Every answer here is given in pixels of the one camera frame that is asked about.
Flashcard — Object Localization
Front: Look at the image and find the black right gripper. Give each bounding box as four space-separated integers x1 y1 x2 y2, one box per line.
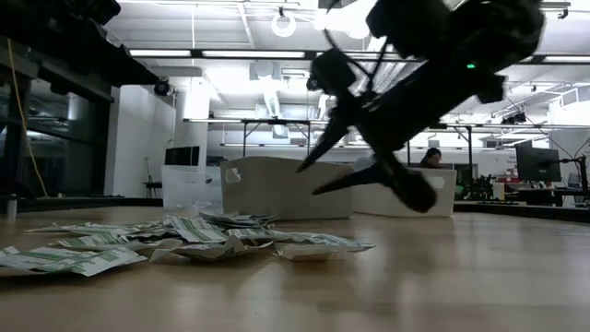
296 45 439 214

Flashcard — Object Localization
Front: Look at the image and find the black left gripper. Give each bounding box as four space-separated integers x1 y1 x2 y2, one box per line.
0 18 161 101

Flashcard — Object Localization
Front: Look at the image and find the white plastic bin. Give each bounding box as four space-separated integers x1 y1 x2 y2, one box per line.
352 166 458 219

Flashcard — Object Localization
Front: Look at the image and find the grey plastic bin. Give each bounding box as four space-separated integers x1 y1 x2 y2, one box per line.
219 156 357 221

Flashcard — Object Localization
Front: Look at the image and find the clear plastic bin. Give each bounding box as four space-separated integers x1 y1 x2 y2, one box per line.
160 164 226 214

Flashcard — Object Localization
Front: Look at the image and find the person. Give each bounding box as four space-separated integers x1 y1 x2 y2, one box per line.
418 147 444 170

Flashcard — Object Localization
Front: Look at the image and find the black computer monitor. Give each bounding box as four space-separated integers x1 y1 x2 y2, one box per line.
514 146 562 184
164 146 202 167

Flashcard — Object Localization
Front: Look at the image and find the black overhead light bar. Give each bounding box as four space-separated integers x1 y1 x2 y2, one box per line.
128 47 590 65

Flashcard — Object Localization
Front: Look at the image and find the round ceiling lamp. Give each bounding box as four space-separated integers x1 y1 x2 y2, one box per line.
270 6 297 38

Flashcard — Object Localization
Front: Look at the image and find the black metal workbench frame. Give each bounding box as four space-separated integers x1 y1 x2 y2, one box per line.
183 117 476 184

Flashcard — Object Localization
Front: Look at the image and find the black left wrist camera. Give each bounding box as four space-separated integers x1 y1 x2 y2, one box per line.
45 0 122 27

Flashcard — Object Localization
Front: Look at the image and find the yellow hanging cable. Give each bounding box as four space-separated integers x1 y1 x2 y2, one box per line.
6 39 50 198

